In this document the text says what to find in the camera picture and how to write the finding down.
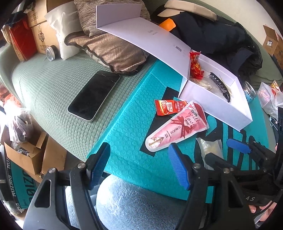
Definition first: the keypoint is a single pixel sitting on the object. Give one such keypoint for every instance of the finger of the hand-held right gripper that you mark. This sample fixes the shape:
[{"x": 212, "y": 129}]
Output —
[
  {"x": 216, "y": 161},
  {"x": 238, "y": 146}
]

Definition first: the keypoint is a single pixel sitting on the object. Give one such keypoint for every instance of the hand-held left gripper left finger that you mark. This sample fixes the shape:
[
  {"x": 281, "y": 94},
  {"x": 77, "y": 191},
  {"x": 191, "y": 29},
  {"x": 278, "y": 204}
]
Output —
[{"x": 98, "y": 163}]

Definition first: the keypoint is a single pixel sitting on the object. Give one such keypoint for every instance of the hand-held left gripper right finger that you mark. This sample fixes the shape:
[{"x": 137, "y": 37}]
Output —
[{"x": 179, "y": 165}]

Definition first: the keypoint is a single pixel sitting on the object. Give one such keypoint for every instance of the clear zip bag of snacks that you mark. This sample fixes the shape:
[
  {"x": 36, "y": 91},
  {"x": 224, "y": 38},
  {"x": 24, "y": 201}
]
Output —
[{"x": 210, "y": 147}]

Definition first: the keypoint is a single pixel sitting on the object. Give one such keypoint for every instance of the pink cone-shaped packet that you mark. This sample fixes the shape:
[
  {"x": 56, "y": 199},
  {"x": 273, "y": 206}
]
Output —
[{"x": 176, "y": 130}]

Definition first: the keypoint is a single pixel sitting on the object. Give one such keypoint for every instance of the blue can of pearls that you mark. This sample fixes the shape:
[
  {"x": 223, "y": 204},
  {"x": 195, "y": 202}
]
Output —
[{"x": 249, "y": 93}]

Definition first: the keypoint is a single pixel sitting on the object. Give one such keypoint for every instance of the red ketchup sachet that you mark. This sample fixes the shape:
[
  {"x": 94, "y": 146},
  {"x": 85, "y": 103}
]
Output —
[{"x": 168, "y": 107}]

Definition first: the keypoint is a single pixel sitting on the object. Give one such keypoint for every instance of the black hair comb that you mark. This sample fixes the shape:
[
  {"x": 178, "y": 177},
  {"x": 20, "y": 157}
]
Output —
[{"x": 222, "y": 87}]

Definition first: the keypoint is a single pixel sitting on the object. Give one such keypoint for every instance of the red candy packet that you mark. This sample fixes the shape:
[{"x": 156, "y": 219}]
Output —
[{"x": 195, "y": 66}]

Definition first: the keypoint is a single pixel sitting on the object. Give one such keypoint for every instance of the white gift box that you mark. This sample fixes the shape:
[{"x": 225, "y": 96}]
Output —
[{"x": 154, "y": 44}]

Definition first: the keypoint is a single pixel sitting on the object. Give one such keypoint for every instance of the person's right hand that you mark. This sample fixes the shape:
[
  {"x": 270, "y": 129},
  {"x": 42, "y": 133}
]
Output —
[{"x": 263, "y": 212}]

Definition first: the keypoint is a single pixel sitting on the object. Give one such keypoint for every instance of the teal bubble mailer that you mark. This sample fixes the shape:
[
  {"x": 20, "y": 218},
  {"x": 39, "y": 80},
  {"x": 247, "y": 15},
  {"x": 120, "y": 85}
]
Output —
[{"x": 128, "y": 143}]

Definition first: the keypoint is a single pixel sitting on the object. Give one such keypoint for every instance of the white plastic bag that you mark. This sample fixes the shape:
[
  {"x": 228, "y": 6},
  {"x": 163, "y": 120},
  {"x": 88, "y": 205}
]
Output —
[{"x": 268, "y": 99}]

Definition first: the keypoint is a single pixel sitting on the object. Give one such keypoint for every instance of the open cardboard box with flaps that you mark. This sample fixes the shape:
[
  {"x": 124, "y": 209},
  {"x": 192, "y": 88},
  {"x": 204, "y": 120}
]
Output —
[{"x": 33, "y": 154}]

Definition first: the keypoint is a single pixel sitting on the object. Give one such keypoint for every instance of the black smartphone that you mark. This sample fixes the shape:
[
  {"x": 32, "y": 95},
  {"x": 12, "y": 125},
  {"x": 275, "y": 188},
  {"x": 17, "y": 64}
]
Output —
[{"x": 92, "y": 95}]

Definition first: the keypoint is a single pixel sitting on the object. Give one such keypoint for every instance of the green sofa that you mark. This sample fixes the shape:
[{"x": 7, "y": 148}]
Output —
[{"x": 44, "y": 88}]

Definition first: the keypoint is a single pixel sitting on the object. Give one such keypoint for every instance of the open cardboard box with label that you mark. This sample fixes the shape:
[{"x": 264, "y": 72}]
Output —
[{"x": 272, "y": 42}]

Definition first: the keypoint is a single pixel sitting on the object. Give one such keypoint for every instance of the brown woven pillow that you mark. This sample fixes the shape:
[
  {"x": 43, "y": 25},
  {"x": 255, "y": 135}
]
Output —
[
  {"x": 110, "y": 53},
  {"x": 90, "y": 20}
]

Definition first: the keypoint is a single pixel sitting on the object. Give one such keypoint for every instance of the navy jacket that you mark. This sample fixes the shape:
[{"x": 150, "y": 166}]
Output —
[{"x": 210, "y": 37}]

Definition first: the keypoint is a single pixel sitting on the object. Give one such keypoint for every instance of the round metal tin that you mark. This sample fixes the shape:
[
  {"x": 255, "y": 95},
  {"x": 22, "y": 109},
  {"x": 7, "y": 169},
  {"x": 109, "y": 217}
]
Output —
[{"x": 51, "y": 53}]

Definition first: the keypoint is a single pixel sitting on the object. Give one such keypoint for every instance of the orange plastic item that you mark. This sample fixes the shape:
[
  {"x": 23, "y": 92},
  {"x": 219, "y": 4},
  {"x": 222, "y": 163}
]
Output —
[{"x": 168, "y": 24}]

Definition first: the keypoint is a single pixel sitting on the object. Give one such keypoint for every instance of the red box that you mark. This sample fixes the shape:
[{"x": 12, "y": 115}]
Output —
[{"x": 22, "y": 39}]

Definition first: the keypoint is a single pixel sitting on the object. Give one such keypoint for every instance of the beige cap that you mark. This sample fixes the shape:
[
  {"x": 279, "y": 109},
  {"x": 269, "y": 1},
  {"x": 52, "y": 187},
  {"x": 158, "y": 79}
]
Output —
[{"x": 176, "y": 10}]

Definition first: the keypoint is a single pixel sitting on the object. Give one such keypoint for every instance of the printed cardboard box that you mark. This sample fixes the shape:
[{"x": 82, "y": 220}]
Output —
[{"x": 39, "y": 12}]

